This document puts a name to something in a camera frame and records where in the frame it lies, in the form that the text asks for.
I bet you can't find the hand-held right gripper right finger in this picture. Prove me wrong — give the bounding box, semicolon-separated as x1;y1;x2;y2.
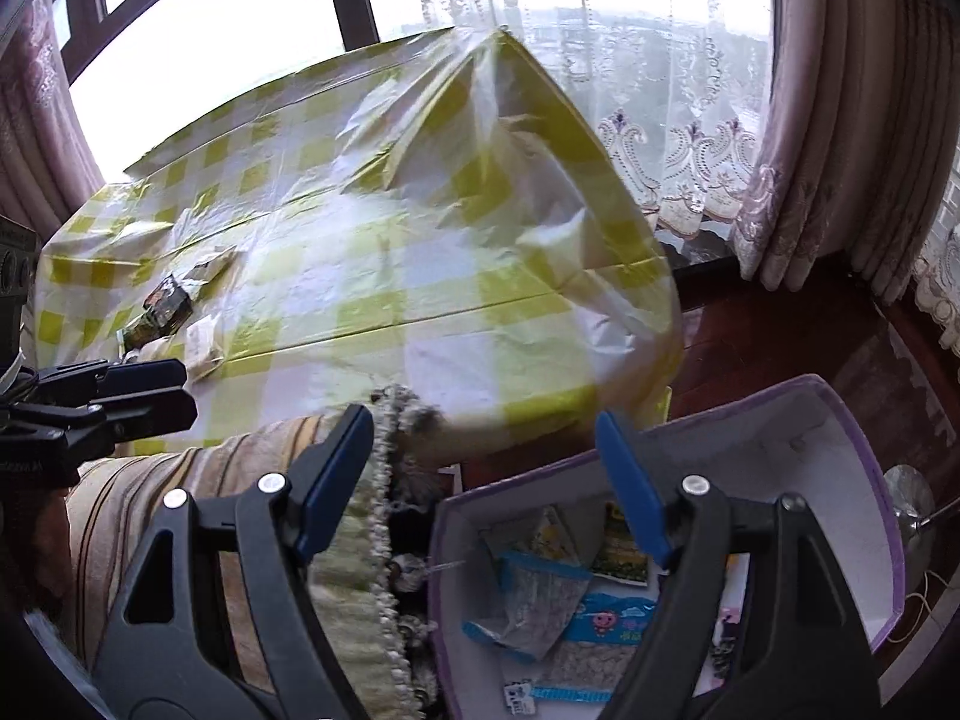
595;411;882;720

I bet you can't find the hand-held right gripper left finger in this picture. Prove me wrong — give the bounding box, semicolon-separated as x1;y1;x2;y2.
90;403;376;720

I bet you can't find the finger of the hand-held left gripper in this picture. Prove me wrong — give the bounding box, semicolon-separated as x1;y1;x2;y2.
11;388;198;460
34;358;188;404

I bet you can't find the green pea snack packet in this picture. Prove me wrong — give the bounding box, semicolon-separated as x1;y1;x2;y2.
122;311;170;352

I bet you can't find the white bar snack packet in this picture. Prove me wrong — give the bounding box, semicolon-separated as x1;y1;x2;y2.
184;315;226;380

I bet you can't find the green yellow label packet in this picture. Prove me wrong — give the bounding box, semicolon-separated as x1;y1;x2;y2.
592;502;653;586

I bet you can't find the pale yellow snack packet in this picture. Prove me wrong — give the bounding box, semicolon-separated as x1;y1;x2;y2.
480;506;582;567

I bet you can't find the blue white nut snack packet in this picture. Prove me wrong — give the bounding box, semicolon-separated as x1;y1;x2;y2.
536;591;661;698

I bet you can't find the silver blue-edged snack packet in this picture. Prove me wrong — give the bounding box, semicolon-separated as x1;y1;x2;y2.
461;549;593;662

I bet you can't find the pink black print snack packet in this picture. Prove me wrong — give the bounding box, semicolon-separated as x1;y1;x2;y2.
705;555;751;683

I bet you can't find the purple storage box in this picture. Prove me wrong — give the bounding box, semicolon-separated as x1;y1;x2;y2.
427;373;905;720

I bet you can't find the striped plush blanket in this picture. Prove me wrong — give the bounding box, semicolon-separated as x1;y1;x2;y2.
64;382;466;720

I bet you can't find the yellow white checked tablecloth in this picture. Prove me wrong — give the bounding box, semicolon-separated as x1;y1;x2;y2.
34;26;683;466

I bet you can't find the silver metal stand base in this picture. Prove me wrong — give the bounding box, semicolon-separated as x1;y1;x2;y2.
881;465;938;548

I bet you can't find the white lace curtain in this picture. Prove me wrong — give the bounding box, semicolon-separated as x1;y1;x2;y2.
911;172;960;361
405;0;773;241

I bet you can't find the pink embroidered drape curtain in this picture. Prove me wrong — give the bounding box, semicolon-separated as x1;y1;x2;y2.
731;0;960;301

